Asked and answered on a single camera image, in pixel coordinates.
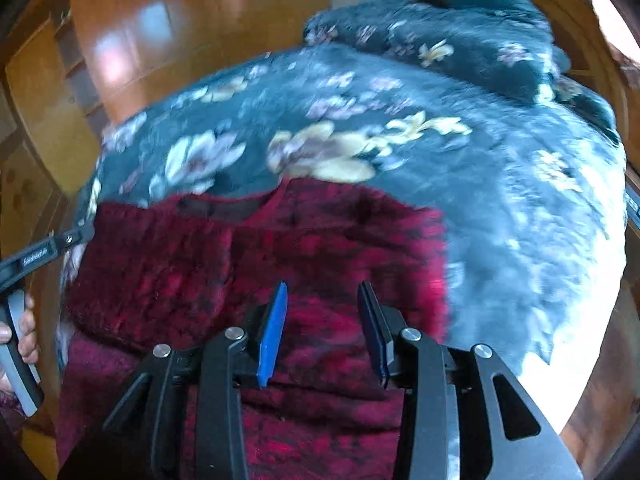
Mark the dark floral bed quilt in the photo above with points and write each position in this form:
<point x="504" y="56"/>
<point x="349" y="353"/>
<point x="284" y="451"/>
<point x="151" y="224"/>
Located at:
<point x="532" y="195"/>

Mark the glossy wooden wardrobe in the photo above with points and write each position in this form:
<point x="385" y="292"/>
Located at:
<point x="115" y="57"/>

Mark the red black knit sweater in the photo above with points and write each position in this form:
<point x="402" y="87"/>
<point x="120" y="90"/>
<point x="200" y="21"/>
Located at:
<point x="191" y="266"/>

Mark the folded dark floral duvet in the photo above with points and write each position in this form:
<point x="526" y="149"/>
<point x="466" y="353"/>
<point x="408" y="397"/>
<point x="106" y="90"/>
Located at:
<point x="505" y="46"/>

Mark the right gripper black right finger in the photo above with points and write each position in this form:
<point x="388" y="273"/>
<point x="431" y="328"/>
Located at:
<point x="465" y="414"/>

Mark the person's left hand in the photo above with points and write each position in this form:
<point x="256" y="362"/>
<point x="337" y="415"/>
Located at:
<point x="28" y="343"/>

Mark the round wooden headboard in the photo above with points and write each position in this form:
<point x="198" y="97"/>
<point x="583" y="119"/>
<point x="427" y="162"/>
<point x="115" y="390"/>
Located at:
<point x="577" y="32"/>

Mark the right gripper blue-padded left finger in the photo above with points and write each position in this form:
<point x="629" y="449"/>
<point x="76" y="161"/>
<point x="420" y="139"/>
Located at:
<point x="141" y="437"/>

